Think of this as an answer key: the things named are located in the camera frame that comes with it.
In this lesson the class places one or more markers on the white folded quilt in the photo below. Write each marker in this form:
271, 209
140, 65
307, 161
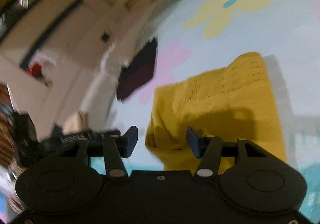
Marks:
105, 84

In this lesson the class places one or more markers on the white pillow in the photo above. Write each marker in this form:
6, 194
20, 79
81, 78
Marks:
140, 26

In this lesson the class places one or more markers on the red object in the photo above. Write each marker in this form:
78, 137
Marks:
34, 69

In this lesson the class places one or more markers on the cream cloth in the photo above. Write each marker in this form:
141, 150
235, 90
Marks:
75, 121

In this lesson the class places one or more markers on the dark striped folded garment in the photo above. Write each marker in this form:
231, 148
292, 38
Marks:
140, 71

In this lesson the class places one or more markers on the black wall socket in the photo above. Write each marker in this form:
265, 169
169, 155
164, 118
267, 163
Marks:
105, 36

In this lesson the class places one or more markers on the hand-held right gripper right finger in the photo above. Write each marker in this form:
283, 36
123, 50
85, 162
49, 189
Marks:
193, 140

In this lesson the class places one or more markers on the person's left forearm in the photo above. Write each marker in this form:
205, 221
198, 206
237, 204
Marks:
7, 189

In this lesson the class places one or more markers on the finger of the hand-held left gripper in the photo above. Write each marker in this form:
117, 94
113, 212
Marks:
70, 139

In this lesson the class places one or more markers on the yellow shirt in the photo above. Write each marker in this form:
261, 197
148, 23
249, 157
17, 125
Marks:
212, 94

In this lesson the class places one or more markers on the floral bed sheet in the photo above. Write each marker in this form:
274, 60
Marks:
250, 39

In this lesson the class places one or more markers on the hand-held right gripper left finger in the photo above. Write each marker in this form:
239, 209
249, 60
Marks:
131, 139

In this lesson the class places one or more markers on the cream wardrobe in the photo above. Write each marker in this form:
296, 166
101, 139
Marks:
62, 26

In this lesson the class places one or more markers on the brown striped cloth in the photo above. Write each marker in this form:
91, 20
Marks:
6, 124

